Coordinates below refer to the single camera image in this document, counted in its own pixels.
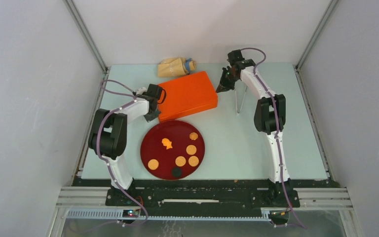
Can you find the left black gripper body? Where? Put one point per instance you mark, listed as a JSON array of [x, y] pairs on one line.
[[152, 115]]

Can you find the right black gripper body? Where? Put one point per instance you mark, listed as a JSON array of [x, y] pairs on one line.
[[227, 80]]

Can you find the metal serving tongs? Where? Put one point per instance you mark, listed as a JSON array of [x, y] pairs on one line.
[[240, 95]]

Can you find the orange box lid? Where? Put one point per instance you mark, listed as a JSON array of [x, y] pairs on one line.
[[186, 96]]

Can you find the dark red round plate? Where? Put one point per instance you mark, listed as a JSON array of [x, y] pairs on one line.
[[186, 153]]

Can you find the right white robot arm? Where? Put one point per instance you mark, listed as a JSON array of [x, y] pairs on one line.
[[270, 112]]

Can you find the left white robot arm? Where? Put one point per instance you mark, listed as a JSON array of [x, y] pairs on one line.
[[108, 133]]

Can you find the beige cloth doll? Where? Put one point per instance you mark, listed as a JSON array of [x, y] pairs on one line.
[[176, 67]]

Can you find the orange swirl cookie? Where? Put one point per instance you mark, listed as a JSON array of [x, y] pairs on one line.
[[193, 136]]

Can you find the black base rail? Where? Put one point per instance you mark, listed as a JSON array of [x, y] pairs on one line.
[[205, 198]]

